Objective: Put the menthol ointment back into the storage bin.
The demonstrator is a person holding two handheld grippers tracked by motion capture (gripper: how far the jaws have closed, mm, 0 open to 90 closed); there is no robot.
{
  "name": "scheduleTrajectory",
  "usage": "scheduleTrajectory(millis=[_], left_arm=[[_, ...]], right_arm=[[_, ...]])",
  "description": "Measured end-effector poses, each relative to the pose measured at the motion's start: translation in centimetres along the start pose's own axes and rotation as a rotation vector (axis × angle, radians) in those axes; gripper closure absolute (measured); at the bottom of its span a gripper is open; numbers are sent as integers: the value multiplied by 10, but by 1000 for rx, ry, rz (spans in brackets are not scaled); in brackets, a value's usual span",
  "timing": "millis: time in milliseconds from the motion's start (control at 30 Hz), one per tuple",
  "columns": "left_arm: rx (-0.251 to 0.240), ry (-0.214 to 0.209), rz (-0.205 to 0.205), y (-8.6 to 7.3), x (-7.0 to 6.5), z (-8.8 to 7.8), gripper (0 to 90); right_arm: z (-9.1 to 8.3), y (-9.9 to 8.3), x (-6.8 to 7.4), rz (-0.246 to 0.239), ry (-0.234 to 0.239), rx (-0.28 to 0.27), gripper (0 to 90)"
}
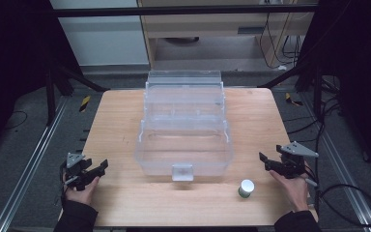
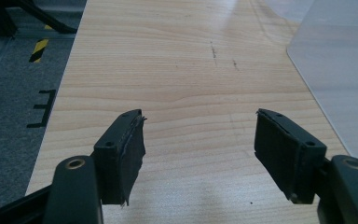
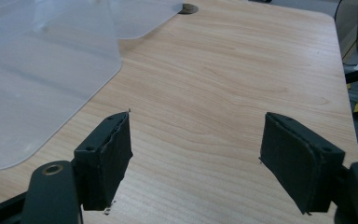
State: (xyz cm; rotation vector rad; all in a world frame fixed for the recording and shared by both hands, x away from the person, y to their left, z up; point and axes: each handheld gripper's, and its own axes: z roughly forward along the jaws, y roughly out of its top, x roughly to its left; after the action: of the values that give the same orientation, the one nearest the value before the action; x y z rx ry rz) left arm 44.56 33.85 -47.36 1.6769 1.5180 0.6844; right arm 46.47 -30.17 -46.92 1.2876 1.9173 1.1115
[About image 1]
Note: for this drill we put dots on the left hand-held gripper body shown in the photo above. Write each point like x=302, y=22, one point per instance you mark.
x=74, y=170

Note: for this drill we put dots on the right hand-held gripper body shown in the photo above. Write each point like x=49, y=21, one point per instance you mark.
x=293, y=159

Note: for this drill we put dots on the small silver can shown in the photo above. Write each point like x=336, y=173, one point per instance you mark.
x=246, y=187

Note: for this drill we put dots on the clear plastic storage box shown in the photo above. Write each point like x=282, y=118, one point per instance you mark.
x=183, y=151

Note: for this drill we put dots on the person's left hand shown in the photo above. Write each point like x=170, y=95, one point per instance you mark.
x=83, y=193

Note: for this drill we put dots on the person's right hand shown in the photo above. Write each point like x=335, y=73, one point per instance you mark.
x=292, y=193

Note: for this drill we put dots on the yellow black striped tape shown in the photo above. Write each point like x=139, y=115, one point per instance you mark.
x=84, y=103
x=291, y=100

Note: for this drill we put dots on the black curtain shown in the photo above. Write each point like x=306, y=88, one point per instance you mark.
x=357, y=64
x=13, y=58

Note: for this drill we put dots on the white cabinet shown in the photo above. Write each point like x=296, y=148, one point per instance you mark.
x=103, y=35

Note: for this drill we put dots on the light wooden desk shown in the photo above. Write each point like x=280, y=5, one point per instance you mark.
x=212, y=22

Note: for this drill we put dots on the aluminium floor rail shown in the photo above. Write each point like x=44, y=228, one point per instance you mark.
x=29, y=167
x=344, y=167

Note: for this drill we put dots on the black metal frame strut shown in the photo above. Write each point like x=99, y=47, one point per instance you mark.
x=77, y=77
x=290, y=74

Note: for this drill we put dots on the black horizontal frame bar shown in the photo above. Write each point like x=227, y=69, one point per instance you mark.
x=174, y=11

